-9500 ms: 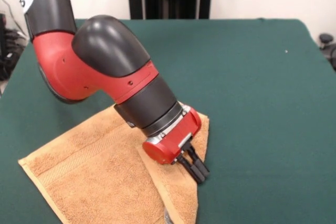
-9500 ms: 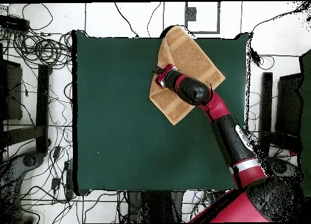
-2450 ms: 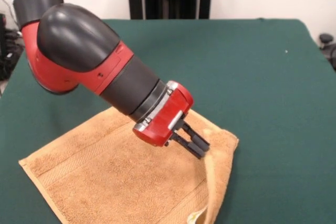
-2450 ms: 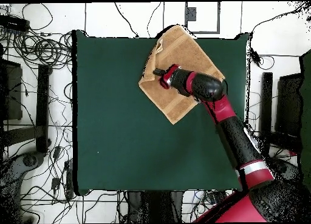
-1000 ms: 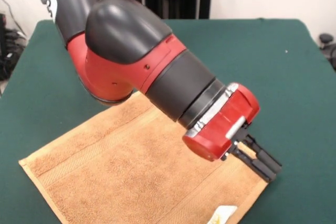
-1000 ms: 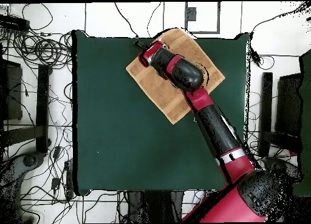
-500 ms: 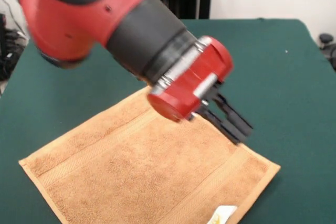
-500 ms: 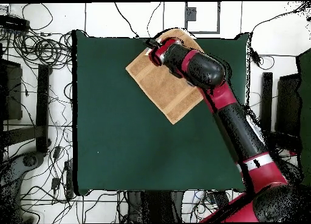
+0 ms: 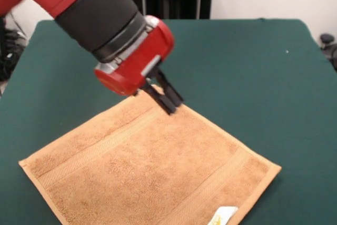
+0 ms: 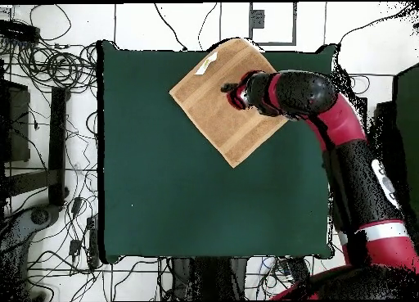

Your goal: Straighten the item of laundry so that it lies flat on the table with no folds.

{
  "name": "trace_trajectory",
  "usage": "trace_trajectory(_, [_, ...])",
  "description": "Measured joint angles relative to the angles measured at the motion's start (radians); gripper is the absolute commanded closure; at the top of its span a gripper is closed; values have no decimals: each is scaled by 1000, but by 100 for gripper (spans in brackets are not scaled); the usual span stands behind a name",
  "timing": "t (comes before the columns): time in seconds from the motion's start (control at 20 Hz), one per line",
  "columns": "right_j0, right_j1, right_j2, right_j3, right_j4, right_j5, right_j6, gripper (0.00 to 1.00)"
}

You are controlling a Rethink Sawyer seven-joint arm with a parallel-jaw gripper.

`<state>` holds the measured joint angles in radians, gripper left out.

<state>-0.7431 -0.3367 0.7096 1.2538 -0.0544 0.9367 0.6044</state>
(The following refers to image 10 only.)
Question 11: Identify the dark green table cloth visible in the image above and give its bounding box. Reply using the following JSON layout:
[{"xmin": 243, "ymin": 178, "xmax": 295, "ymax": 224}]
[{"xmin": 97, "ymin": 40, "xmax": 337, "ymax": 264}]

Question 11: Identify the tan terry towel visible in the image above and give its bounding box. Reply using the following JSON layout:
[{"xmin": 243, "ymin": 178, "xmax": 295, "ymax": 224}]
[{"xmin": 169, "ymin": 37, "xmax": 290, "ymax": 169}]

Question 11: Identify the coil of black cables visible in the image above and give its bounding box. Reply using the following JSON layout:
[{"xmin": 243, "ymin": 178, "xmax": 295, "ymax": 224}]
[{"xmin": 17, "ymin": 41, "xmax": 99, "ymax": 93}]

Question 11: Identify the pedestal leg with caster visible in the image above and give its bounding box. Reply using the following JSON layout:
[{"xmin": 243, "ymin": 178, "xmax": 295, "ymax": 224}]
[{"xmin": 0, "ymin": 204, "xmax": 62, "ymax": 301}]

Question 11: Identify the black power strip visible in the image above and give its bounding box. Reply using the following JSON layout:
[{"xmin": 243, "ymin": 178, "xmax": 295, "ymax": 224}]
[
  {"xmin": 286, "ymin": 256, "xmax": 311, "ymax": 282},
  {"xmin": 87, "ymin": 216, "xmax": 100, "ymax": 268},
  {"xmin": 0, "ymin": 19, "xmax": 41, "ymax": 43}
]

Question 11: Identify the black box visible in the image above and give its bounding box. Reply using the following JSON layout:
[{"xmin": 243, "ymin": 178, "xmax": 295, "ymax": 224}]
[
  {"xmin": 0, "ymin": 79, "xmax": 31, "ymax": 163},
  {"xmin": 371, "ymin": 100, "xmax": 407, "ymax": 185}
]

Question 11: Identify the black upright bar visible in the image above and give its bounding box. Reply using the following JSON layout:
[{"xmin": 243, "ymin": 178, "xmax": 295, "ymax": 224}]
[{"xmin": 47, "ymin": 86, "xmax": 69, "ymax": 207}]

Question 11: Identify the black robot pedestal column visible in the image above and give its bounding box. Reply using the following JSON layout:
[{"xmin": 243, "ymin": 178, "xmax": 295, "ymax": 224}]
[{"xmin": 169, "ymin": 256, "xmax": 250, "ymax": 301}]

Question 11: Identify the dark horizontal beam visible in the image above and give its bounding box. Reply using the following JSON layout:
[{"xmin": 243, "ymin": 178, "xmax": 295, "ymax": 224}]
[{"xmin": 4, "ymin": 169, "xmax": 61, "ymax": 198}]

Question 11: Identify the thin black floor cable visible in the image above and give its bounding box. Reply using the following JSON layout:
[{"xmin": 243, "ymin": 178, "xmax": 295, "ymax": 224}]
[
  {"xmin": 153, "ymin": 2, "xmax": 188, "ymax": 52},
  {"xmin": 338, "ymin": 2, "xmax": 419, "ymax": 46},
  {"xmin": 197, "ymin": 2, "xmax": 219, "ymax": 51}
]

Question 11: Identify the green cloth beside table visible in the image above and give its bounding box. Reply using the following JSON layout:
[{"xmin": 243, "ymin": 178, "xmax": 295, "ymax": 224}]
[{"xmin": 392, "ymin": 63, "xmax": 419, "ymax": 218}]

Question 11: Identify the grey square floor frame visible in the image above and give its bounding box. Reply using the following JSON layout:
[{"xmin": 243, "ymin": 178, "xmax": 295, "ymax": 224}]
[{"xmin": 248, "ymin": 2, "xmax": 298, "ymax": 47}]

